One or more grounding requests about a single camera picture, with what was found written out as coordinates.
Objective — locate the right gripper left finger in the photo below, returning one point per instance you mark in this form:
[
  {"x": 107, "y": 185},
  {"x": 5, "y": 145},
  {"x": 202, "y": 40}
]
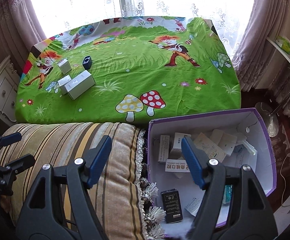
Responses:
[{"x": 58, "y": 205}]

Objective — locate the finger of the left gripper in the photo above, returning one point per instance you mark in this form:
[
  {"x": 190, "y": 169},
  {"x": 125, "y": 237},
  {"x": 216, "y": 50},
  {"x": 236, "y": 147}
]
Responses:
[
  {"x": 9, "y": 139},
  {"x": 20, "y": 165}
]

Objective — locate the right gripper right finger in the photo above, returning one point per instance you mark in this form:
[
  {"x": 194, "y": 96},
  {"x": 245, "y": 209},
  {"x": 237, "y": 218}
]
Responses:
[{"x": 250, "y": 215}]

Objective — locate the beige kraft card box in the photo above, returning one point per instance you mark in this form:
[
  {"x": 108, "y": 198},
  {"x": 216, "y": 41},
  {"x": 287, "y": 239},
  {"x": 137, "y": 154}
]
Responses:
[{"x": 202, "y": 142}]

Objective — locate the black package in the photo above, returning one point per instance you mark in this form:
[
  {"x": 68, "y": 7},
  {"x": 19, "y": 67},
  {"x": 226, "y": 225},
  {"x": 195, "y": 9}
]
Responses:
[{"x": 172, "y": 206}]

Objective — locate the white dental box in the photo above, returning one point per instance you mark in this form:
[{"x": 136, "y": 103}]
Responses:
[{"x": 176, "y": 166}]

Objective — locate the small silver cube box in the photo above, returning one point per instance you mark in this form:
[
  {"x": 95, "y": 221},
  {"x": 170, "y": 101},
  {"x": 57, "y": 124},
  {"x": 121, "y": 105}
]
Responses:
[{"x": 64, "y": 66}]

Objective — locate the white barcode box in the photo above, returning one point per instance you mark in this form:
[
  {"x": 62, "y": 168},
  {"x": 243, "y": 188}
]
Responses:
[{"x": 176, "y": 150}]

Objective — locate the dark blue small box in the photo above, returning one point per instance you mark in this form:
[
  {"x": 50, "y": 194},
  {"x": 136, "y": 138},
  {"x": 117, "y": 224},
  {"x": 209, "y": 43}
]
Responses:
[{"x": 87, "y": 62}]

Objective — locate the teal toothpaste box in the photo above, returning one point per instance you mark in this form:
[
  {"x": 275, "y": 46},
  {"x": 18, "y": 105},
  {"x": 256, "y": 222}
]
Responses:
[{"x": 227, "y": 194}]

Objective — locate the white plastic case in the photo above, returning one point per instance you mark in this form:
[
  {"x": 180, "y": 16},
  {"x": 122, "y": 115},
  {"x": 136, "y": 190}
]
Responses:
[{"x": 225, "y": 141}]

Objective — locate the white text-covered box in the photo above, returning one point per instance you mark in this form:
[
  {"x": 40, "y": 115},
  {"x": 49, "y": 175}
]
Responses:
[{"x": 163, "y": 148}]

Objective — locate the white ornate dresser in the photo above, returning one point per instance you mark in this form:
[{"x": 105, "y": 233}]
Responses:
[{"x": 9, "y": 82}]

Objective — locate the striped sofa cushion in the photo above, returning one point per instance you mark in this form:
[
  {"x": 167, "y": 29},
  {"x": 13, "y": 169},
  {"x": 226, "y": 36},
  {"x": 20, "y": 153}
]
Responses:
[{"x": 117, "y": 196}]

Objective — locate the purple storage box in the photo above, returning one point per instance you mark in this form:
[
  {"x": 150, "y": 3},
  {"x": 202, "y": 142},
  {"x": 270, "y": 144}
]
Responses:
[{"x": 245, "y": 124}]

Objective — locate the small white open box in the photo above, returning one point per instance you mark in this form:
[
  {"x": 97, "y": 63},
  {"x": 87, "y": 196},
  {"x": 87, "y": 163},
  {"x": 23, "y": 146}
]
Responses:
[{"x": 62, "y": 82}]

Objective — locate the white YSL box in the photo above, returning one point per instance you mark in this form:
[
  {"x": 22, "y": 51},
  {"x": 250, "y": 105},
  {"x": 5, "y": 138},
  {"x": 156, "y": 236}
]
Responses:
[{"x": 80, "y": 84}]

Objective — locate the pink patterned curtain left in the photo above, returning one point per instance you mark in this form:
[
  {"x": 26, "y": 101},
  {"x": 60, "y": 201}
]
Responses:
[{"x": 19, "y": 30}]

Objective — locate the pink patterned curtain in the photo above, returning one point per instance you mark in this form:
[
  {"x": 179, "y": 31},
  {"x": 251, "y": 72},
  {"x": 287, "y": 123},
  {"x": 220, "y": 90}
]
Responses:
[
  {"x": 19, "y": 30},
  {"x": 269, "y": 18}
]

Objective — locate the green cartoon tablecloth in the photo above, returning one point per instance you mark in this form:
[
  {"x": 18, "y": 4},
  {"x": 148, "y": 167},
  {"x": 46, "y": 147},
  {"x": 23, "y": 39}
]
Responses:
[{"x": 144, "y": 67}]

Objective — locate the green tissue pack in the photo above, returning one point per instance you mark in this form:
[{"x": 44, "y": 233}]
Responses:
[{"x": 283, "y": 43}]

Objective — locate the white lace sheer curtain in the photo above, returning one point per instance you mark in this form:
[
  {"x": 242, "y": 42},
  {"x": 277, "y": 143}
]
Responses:
[{"x": 230, "y": 17}]

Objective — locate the pink patterned curtain right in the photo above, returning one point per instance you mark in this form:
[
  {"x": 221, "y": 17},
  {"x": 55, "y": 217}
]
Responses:
[{"x": 269, "y": 18}]

